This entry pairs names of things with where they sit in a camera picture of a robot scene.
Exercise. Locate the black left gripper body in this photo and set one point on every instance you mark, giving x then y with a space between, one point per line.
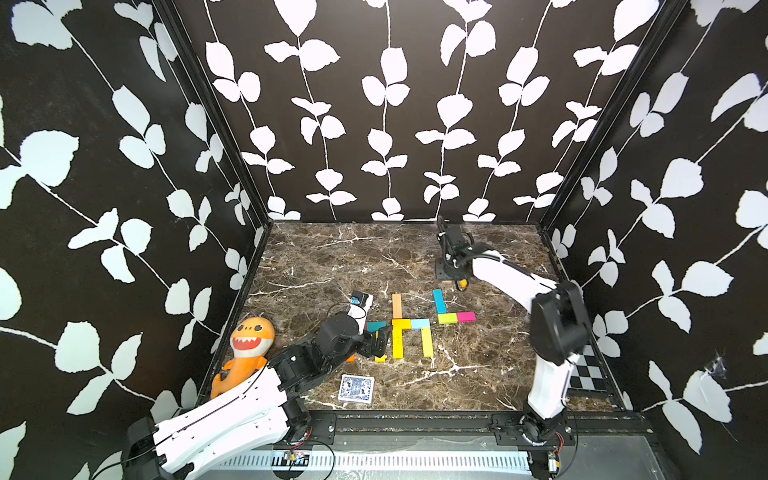
366 346

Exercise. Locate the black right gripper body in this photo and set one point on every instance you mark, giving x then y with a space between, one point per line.
448 267

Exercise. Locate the teal block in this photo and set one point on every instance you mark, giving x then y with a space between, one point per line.
374 326

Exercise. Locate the amber yellow short block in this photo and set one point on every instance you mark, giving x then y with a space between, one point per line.
402 324

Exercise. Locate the light blue block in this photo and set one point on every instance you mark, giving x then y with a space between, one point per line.
418 324

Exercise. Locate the natural wood short block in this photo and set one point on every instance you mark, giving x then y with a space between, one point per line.
397 306

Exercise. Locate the cyan long block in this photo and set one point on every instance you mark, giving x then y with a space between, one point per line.
439 302

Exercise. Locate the magenta block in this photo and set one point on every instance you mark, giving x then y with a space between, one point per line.
464 317

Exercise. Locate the lime green short block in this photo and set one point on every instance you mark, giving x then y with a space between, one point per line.
447 318

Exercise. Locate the yellow-green long block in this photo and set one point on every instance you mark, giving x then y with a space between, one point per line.
427 342

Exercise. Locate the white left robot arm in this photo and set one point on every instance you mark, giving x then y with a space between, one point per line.
264 409

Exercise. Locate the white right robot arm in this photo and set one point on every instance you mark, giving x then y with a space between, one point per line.
559 322

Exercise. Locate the blue playing card box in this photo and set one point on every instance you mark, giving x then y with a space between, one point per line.
356 389

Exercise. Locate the orange plush toy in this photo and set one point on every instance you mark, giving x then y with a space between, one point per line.
250 342

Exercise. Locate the black white checkerboard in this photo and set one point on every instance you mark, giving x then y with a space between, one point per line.
589 375

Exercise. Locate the black metal base rail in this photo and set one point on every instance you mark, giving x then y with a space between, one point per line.
610 433

